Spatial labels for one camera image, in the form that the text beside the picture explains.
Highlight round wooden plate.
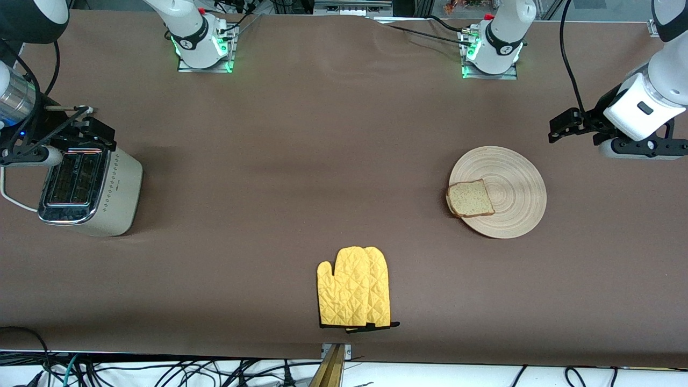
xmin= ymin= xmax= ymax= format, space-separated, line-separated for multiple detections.
xmin=449 ymin=146 xmax=548 ymax=239

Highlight slice of brown bread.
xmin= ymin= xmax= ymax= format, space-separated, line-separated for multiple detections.
xmin=446 ymin=179 xmax=496 ymax=218

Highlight cream and chrome toaster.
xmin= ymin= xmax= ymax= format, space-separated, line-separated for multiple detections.
xmin=38 ymin=146 xmax=144 ymax=237

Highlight brown table cover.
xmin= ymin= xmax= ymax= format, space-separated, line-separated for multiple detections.
xmin=0 ymin=10 xmax=688 ymax=369

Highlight grey metal box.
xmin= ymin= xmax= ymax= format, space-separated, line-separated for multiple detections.
xmin=313 ymin=0 xmax=393 ymax=17

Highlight yellow quilted oven mitt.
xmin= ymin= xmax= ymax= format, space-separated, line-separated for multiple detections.
xmin=317 ymin=246 xmax=377 ymax=328
xmin=344 ymin=246 xmax=401 ymax=334

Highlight gold aluminium profile bar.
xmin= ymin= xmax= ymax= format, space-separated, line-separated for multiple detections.
xmin=309 ymin=344 xmax=346 ymax=387

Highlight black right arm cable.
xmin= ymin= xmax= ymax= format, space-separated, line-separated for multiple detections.
xmin=0 ymin=40 xmax=89 ymax=162

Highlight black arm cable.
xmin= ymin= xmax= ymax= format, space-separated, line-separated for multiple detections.
xmin=559 ymin=0 xmax=587 ymax=116
xmin=0 ymin=40 xmax=89 ymax=162

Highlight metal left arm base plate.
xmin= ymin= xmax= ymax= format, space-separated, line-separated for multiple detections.
xmin=461 ymin=27 xmax=518 ymax=80

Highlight white toaster power cord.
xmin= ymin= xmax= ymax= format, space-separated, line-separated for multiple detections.
xmin=0 ymin=166 xmax=42 ymax=212

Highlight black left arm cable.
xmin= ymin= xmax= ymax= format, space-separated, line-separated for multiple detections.
xmin=559 ymin=0 xmax=587 ymax=116

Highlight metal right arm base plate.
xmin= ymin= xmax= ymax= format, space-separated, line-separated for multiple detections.
xmin=177 ymin=21 xmax=237 ymax=73

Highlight teal cable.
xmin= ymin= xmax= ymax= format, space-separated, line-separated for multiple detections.
xmin=60 ymin=354 xmax=80 ymax=387

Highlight tangled black cables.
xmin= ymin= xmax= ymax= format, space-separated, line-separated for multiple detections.
xmin=54 ymin=357 xmax=323 ymax=387

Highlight small metal bracket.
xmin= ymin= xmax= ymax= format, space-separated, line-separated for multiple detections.
xmin=321 ymin=342 xmax=353 ymax=360

